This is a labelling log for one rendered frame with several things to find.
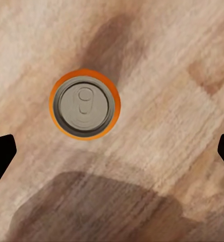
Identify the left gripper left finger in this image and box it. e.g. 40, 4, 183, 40
0, 134, 17, 179

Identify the can of soda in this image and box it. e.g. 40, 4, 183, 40
48, 70, 121, 140

